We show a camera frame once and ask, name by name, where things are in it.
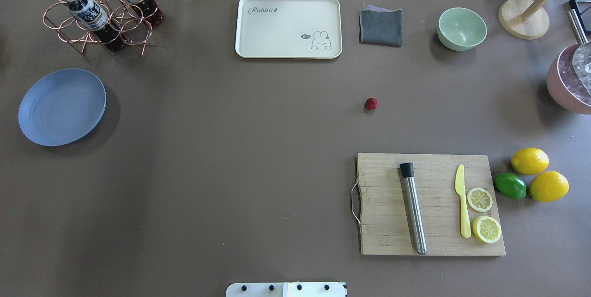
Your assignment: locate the steel muddler black tip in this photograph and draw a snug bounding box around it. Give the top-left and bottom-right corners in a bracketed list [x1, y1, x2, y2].
[399, 162, 427, 255]

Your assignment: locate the blue plastic plate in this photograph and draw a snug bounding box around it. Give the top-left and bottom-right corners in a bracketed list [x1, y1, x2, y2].
[18, 68, 106, 147]

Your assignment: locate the green lime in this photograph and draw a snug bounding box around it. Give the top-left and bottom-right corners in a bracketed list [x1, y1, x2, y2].
[494, 173, 527, 200]

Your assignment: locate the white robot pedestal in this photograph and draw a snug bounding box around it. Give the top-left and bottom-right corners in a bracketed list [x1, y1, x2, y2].
[225, 281, 348, 297]

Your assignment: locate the copper wire bottle rack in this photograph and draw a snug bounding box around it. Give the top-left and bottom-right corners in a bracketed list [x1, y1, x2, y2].
[42, 0, 159, 55]

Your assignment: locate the lemon half near knife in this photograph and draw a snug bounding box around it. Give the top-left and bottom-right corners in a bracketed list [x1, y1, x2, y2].
[466, 188, 493, 212]

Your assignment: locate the red strawberry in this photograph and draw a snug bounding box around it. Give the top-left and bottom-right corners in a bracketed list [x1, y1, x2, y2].
[364, 97, 379, 110]

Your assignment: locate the whole yellow lemon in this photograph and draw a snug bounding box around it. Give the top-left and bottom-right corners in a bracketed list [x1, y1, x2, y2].
[530, 171, 570, 202]
[511, 147, 549, 175]

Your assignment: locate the yellow plastic knife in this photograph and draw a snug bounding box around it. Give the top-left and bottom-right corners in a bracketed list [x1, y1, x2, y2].
[454, 164, 471, 238]

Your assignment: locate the grey folded cloth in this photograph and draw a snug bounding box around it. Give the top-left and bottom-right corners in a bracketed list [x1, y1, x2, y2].
[359, 5, 404, 47]

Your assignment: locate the wooden stand round base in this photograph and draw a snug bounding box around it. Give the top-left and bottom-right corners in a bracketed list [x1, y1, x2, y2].
[498, 0, 549, 40]

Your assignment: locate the cream rabbit tray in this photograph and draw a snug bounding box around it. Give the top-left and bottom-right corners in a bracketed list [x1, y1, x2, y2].
[235, 0, 343, 59]

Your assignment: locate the metal ice scoop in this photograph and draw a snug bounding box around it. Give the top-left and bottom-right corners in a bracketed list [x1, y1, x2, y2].
[568, 9, 591, 95]

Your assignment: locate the pink bowl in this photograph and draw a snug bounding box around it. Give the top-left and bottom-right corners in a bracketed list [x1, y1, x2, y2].
[546, 43, 591, 115]

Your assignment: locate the lemon half board edge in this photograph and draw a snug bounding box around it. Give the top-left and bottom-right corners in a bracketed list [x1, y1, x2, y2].
[471, 216, 502, 243]

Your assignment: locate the wooden cutting board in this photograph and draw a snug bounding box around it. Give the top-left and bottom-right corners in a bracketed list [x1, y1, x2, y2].
[356, 152, 505, 256]

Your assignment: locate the green bowl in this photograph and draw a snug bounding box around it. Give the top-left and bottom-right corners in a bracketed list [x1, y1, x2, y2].
[437, 8, 488, 51]

